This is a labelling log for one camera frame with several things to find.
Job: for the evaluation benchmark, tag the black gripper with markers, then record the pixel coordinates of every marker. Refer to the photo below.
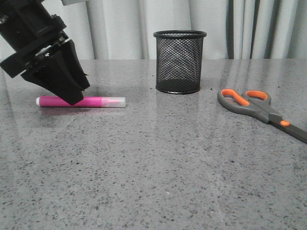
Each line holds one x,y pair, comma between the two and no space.
32,32

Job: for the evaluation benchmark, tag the pink marker pen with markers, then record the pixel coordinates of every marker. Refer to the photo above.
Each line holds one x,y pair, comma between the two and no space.
86,102

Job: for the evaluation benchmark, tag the grey orange scissors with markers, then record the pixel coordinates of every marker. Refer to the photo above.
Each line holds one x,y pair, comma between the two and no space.
257,104

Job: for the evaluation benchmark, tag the black mesh pen holder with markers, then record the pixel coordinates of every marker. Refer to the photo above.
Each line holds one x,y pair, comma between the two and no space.
179,60

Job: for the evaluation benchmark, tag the grey curtain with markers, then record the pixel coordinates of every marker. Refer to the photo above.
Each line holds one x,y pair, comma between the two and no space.
236,29

